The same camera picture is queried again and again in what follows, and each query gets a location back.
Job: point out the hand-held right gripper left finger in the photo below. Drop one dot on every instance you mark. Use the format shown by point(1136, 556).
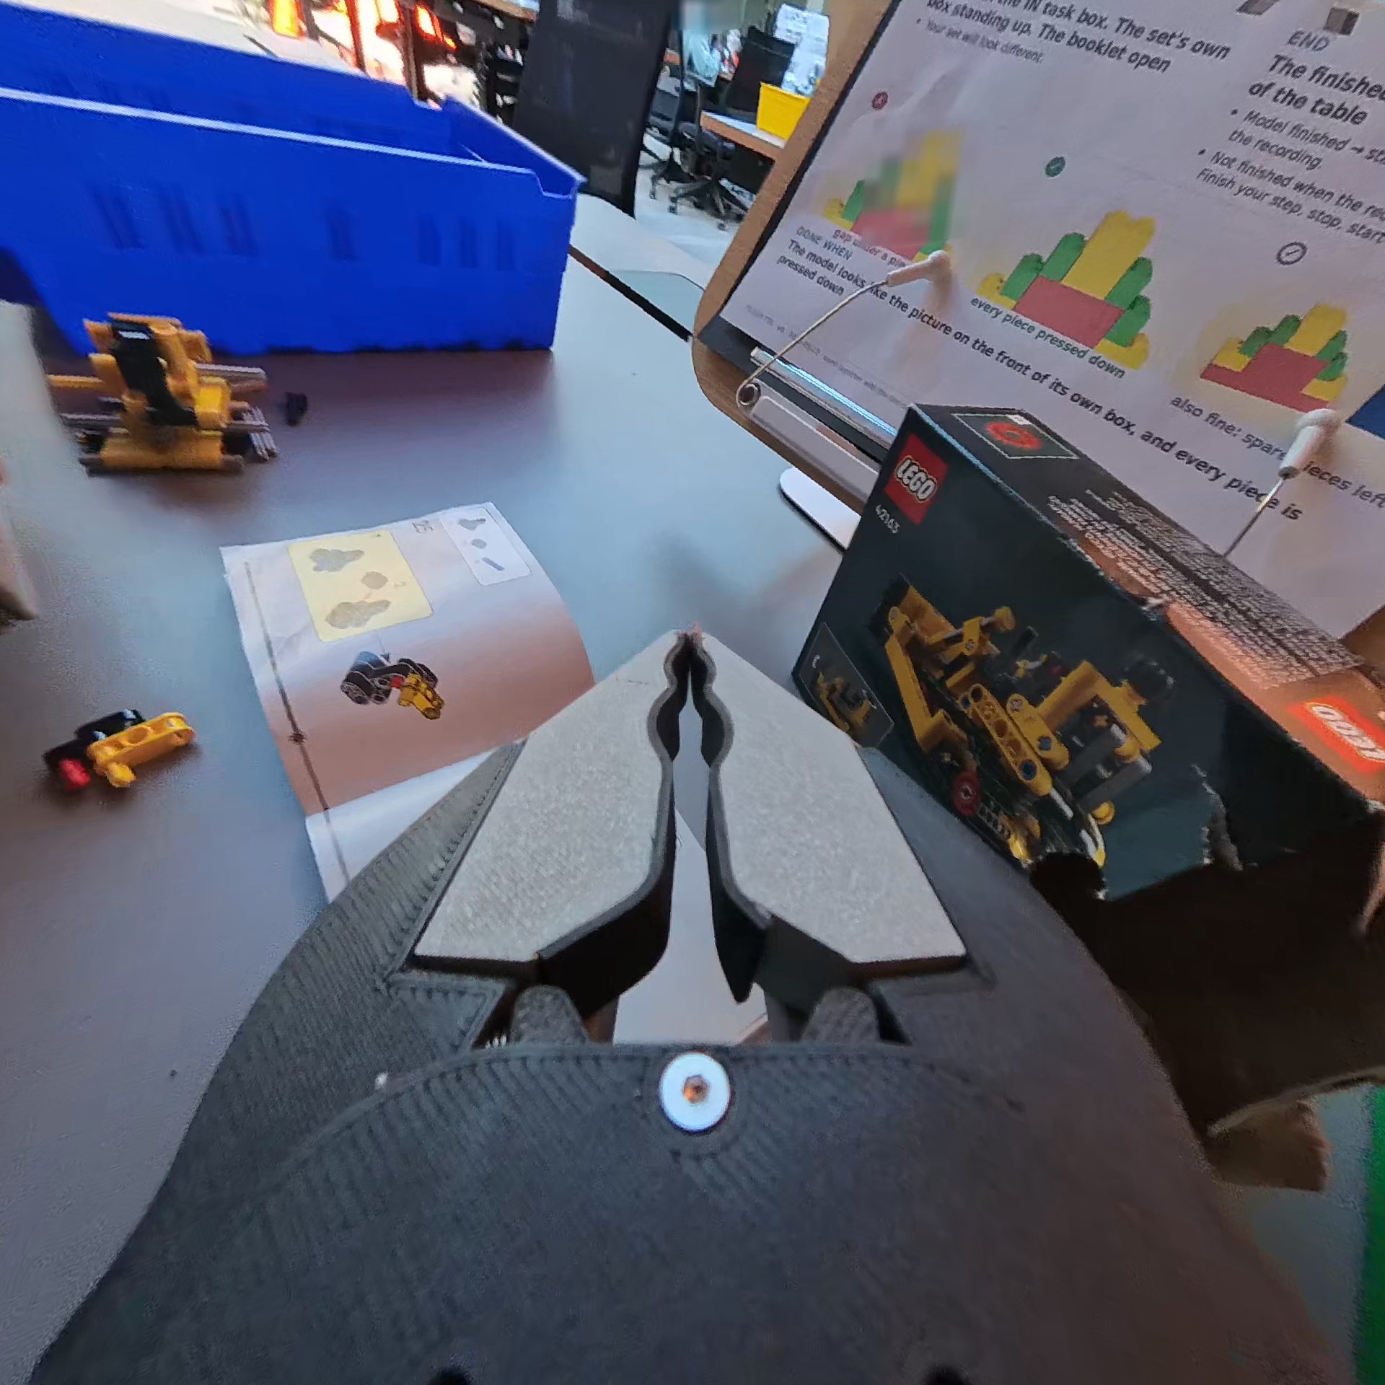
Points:
point(540, 844)

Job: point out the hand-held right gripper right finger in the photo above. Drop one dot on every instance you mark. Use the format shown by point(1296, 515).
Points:
point(822, 854)

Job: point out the lego instruction booklet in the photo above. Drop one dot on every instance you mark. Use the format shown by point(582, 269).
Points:
point(453, 627)

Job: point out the dark lego set box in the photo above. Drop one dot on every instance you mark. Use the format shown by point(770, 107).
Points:
point(972, 671)

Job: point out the yellow black lego subassembly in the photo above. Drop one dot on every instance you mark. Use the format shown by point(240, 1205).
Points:
point(130, 741)

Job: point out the small black lego piece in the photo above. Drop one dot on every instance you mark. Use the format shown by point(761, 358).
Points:
point(293, 407)

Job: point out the yellow lego bulldozer model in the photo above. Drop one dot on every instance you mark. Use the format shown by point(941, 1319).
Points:
point(151, 401)

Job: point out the silver stand base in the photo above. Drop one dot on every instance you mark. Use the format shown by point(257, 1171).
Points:
point(816, 508)

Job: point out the blue plastic bin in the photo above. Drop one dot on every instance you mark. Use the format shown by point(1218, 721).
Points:
point(270, 238)

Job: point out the green object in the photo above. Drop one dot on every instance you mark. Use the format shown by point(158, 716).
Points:
point(1373, 1243)

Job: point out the black office chair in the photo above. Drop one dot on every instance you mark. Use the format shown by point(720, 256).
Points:
point(702, 152)

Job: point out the printed instruction sheet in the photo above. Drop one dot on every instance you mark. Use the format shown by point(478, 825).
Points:
point(1081, 162)

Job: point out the yellow storage bin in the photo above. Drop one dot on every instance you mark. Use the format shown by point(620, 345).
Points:
point(781, 111)

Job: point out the black chair backrest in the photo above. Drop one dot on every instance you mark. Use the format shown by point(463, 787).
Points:
point(590, 97)

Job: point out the orange lit display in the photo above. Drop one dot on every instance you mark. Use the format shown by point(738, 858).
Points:
point(356, 32)

